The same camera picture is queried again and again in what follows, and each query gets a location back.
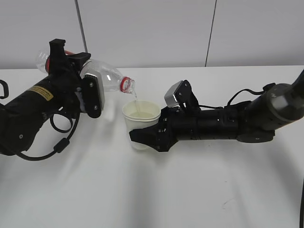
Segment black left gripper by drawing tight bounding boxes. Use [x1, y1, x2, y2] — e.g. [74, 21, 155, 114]
[48, 38, 91, 117]

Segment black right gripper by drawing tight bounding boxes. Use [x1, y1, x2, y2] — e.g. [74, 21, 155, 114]
[129, 108, 183, 152]

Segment white paper cup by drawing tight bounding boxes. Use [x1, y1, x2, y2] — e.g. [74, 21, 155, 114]
[124, 112, 160, 150]
[122, 100, 161, 122]

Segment clear plastic water bottle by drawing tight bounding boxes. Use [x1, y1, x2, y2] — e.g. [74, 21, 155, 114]
[35, 47, 135, 94]

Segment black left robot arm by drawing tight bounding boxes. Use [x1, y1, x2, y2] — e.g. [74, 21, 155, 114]
[0, 39, 91, 161]

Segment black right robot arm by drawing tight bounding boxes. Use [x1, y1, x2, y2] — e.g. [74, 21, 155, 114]
[129, 74, 304, 152]

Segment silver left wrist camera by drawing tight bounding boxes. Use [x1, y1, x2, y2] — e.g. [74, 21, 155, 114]
[81, 71, 105, 118]

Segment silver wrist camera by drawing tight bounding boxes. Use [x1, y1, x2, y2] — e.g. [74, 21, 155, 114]
[164, 80, 200, 112]
[81, 71, 105, 118]

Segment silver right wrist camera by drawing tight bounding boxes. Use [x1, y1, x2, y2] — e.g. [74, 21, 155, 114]
[164, 80, 200, 112]

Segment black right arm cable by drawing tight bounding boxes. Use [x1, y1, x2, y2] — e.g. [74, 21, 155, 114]
[199, 88, 274, 111]

